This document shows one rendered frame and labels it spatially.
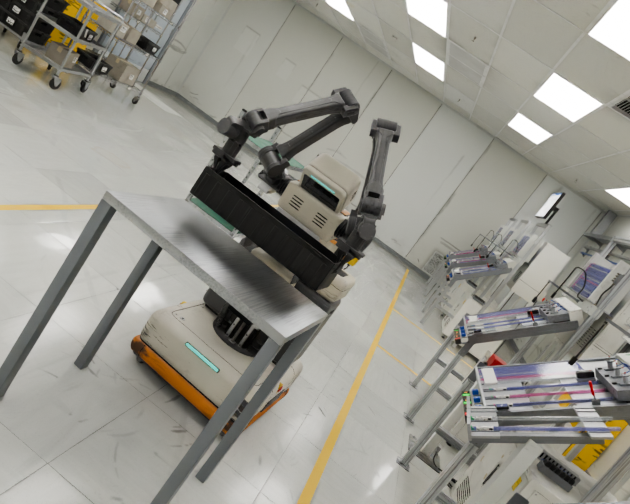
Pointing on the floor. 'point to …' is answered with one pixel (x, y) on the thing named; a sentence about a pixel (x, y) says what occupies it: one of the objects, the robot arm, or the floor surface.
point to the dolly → (15, 15)
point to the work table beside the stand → (247, 276)
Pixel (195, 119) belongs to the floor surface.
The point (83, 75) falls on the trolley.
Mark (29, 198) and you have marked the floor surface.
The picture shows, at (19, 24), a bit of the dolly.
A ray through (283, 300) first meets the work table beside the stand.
